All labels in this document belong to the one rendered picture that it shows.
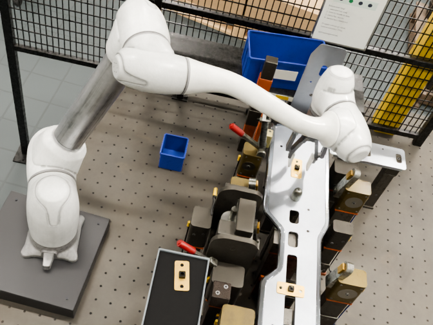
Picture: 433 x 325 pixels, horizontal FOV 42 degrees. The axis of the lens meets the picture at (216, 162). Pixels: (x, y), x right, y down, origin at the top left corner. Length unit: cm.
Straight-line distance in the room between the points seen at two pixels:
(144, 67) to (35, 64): 228
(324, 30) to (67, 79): 183
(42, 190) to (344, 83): 94
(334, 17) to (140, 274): 118
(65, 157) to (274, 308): 80
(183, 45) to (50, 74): 149
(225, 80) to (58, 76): 217
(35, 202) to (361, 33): 134
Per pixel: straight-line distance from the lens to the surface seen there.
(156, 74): 142
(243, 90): 151
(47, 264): 190
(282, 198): 187
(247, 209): 158
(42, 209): 175
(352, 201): 197
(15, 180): 307
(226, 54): 225
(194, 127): 240
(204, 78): 148
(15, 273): 192
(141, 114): 241
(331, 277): 175
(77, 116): 175
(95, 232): 199
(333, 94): 164
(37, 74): 359
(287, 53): 227
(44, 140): 186
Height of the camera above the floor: 246
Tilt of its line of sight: 50 degrees down
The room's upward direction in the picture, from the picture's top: 16 degrees clockwise
